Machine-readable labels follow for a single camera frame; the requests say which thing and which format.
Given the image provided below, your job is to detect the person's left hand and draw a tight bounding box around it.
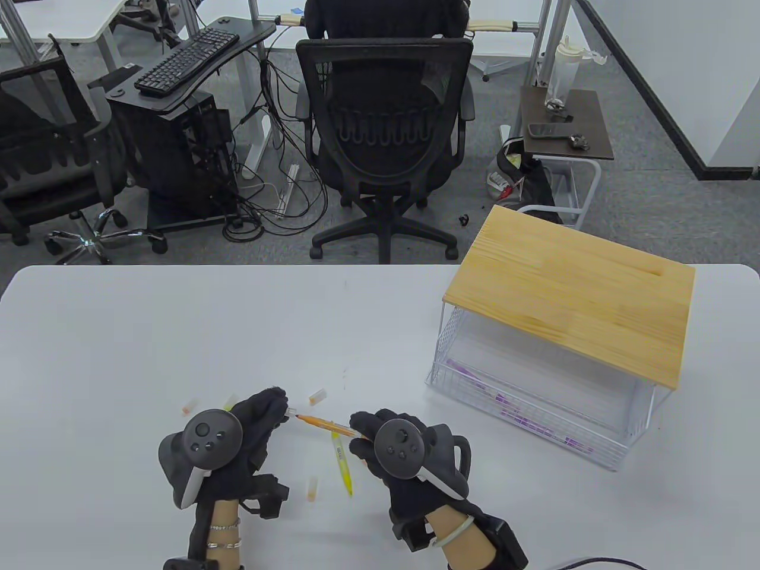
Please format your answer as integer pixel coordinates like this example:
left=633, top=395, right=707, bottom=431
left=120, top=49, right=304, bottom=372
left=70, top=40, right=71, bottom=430
left=198, top=387, right=290, bottom=506

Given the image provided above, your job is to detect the person's right hand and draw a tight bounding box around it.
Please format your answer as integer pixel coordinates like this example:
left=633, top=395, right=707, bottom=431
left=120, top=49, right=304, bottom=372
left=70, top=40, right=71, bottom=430
left=349, top=408, right=485, bottom=524

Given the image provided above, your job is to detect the orange double-ended highlighter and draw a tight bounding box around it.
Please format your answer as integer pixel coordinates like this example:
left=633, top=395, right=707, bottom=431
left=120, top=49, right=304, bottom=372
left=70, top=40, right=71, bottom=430
left=295, top=414, right=369, bottom=441

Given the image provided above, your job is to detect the yellow double-ended highlighter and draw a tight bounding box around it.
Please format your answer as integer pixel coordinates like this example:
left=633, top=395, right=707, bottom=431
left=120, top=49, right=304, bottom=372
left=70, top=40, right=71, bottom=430
left=330, top=429, right=354, bottom=498

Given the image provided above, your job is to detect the purple double-ended highlighter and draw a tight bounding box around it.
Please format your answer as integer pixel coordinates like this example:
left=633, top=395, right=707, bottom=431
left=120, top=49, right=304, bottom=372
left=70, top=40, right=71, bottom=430
left=496, top=395, right=596, bottom=457
left=445, top=358, right=505, bottom=404

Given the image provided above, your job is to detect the person's left forearm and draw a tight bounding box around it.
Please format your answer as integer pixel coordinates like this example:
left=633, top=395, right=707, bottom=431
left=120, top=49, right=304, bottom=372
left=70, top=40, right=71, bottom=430
left=207, top=499, right=245, bottom=570

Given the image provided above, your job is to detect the person's right forearm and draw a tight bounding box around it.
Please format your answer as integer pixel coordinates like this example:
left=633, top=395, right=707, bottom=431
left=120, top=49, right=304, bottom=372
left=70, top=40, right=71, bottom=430
left=426, top=505, right=497, bottom=570

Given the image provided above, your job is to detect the black right hand controller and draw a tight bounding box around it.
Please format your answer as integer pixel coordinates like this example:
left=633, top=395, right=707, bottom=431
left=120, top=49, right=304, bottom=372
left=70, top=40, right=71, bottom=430
left=371, top=419, right=473, bottom=501

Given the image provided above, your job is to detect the black hand controller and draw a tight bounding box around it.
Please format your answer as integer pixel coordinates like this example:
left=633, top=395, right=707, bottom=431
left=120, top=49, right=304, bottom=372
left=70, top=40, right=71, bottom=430
left=158, top=408, right=245, bottom=510
left=371, top=419, right=473, bottom=501

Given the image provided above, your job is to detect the black left hand controller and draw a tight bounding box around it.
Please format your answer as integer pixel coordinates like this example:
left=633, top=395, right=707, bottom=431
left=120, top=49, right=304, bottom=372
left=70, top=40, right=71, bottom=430
left=158, top=408, right=245, bottom=510

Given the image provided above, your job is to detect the pale green bangle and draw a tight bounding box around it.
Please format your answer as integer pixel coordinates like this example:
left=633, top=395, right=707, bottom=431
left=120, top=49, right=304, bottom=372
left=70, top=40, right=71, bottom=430
left=430, top=515, right=476, bottom=547

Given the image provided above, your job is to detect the black right wrist module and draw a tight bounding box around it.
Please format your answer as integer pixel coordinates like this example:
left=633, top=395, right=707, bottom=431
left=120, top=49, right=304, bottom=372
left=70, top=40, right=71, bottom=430
left=475, top=517, right=529, bottom=570

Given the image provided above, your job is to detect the black wrist module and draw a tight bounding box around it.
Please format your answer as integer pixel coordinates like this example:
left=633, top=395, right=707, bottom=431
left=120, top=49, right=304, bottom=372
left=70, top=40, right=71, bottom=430
left=475, top=517, right=529, bottom=570
left=163, top=555, right=245, bottom=570

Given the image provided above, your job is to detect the black left wrist module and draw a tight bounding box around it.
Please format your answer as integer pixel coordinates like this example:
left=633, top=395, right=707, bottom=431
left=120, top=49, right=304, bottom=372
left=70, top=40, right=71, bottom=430
left=163, top=555, right=245, bottom=570

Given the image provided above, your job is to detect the white power strip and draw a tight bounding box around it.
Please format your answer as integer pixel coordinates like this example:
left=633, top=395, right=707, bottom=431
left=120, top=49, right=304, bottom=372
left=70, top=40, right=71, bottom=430
left=278, top=164, right=302, bottom=219

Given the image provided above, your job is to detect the black computer tower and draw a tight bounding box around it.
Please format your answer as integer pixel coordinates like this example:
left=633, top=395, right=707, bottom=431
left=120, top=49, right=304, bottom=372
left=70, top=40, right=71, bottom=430
left=110, top=92, right=240, bottom=233

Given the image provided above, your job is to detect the wooden basket lid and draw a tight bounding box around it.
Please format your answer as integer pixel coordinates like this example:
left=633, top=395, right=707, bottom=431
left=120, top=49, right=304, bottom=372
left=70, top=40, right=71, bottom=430
left=443, top=205, right=696, bottom=390

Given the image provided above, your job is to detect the white desk leg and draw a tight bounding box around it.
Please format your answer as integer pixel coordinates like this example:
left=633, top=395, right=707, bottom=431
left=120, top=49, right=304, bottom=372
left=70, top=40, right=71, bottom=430
left=239, top=0, right=284, bottom=180

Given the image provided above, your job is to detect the black mesh office chair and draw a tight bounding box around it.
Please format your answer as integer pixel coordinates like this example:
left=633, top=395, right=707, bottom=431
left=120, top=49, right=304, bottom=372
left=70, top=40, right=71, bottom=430
left=295, top=37, right=477, bottom=265
left=0, top=56, right=170, bottom=265

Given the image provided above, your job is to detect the dark floor bag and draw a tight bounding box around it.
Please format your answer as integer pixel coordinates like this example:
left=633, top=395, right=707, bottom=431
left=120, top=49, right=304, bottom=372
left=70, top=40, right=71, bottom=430
left=486, top=137, right=566, bottom=225

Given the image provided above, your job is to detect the black keyboard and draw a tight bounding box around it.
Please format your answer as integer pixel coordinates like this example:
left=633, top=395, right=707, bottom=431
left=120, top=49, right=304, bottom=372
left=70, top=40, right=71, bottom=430
left=134, top=28, right=240, bottom=99

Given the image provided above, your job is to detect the black curved desk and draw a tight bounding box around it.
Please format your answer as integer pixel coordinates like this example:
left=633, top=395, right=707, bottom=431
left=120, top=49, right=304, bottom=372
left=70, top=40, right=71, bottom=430
left=88, top=16, right=280, bottom=115

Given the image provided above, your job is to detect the brown side table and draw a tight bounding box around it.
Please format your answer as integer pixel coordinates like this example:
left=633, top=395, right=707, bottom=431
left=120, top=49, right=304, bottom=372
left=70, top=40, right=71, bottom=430
left=515, top=86, right=616, bottom=231

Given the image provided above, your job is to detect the white desk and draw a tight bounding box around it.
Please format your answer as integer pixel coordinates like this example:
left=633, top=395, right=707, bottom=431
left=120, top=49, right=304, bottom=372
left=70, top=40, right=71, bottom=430
left=0, top=0, right=129, bottom=47

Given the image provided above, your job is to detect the clear tumbler bottle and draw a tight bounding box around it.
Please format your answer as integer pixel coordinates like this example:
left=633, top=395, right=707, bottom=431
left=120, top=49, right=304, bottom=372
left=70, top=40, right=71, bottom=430
left=544, top=36, right=610, bottom=112

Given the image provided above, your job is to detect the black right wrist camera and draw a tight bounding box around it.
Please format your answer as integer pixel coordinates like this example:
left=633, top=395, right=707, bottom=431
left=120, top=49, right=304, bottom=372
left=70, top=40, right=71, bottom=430
left=389, top=514, right=438, bottom=553

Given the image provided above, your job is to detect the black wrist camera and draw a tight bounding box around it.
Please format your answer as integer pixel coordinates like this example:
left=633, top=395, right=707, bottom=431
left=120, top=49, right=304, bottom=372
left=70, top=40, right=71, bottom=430
left=240, top=473, right=290, bottom=521
left=389, top=514, right=438, bottom=553

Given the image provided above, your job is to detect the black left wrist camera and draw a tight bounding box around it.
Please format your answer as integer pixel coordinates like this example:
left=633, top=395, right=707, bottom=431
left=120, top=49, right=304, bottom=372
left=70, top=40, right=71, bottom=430
left=240, top=473, right=290, bottom=521

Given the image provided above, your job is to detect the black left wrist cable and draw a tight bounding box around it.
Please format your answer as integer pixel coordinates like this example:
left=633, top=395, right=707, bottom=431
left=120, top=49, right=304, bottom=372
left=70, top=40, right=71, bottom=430
left=188, top=503, right=214, bottom=560

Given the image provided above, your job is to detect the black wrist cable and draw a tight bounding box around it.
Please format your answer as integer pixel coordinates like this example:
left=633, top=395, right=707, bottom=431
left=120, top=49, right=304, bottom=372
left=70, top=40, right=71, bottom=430
left=546, top=556, right=649, bottom=570
left=188, top=503, right=214, bottom=560

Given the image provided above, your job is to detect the white wire basket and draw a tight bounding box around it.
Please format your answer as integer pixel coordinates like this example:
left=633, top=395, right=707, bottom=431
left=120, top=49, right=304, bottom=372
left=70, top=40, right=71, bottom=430
left=425, top=302, right=658, bottom=473

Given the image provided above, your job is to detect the tangle of black cables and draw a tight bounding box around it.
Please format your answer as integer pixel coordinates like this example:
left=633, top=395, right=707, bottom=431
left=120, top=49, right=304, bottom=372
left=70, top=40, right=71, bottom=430
left=221, top=45, right=333, bottom=243

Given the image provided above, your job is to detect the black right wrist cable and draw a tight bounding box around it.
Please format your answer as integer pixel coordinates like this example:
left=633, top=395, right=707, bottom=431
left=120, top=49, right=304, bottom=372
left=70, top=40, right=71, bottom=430
left=546, top=556, right=649, bottom=570

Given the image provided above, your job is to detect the grey metal post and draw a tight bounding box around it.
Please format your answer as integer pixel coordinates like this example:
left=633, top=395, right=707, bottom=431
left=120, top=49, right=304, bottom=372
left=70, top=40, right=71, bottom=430
left=521, top=0, right=554, bottom=90

